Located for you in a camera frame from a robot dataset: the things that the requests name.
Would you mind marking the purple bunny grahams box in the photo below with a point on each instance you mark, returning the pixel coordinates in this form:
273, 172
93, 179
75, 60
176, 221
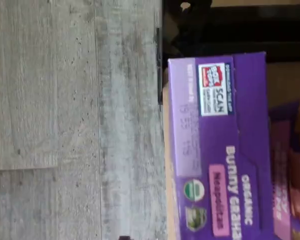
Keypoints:
285, 82

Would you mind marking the purple Annie's box pink patch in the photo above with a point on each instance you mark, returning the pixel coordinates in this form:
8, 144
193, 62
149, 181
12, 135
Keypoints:
282, 162
215, 150

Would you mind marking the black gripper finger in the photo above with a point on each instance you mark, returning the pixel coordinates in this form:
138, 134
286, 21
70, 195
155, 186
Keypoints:
124, 238

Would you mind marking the black metal shelf rack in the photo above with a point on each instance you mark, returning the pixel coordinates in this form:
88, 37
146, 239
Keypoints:
240, 30

